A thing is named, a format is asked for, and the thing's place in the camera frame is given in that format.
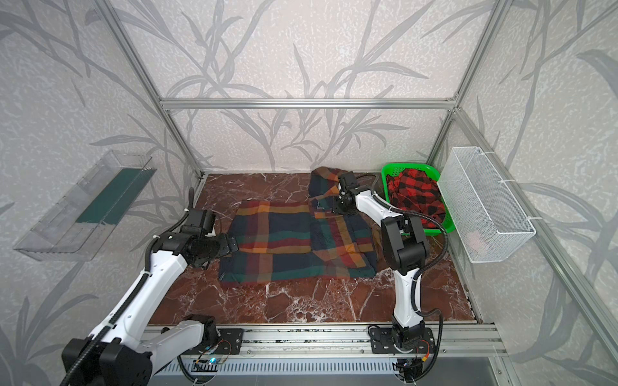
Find multicolour plaid shirt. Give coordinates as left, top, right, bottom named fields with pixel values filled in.
left=219, top=167, right=378, bottom=286

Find green plastic basket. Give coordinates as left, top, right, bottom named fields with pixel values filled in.
left=380, top=162, right=457, bottom=237

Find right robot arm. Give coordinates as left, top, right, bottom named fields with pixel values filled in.
left=334, top=172, right=430, bottom=352

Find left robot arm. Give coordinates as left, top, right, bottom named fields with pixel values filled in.
left=61, top=208, right=238, bottom=385

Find red black plaid shirt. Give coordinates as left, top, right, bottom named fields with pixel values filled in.
left=386, top=168, right=446, bottom=223

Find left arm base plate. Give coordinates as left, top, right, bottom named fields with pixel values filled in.
left=192, top=328, right=245, bottom=356

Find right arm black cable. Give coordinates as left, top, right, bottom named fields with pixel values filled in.
left=354, top=172, right=450, bottom=377

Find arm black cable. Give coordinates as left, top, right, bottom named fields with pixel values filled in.
left=60, top=187, right=196, bottom=386
left=354, top=172, right=450, bottom=377

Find aluminium front rail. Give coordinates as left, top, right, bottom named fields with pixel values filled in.
left=100, top=322, right=508, bottom=360

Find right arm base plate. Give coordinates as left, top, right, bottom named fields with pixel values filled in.
left=367, top=324, right=436, bottom=357

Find white wire mesh basket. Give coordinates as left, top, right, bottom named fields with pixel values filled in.
left=438, top=146, right=536, bottom=264

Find clear plastic wall bin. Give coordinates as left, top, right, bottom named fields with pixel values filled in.
left=14, top=151, right=156, bottom=262

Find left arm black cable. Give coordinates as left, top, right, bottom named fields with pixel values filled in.
left=60, top=187, right=196, bottom=386

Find aluminium frame bars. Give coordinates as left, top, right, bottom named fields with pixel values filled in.
left=94, top=1, right=617, bottom=357

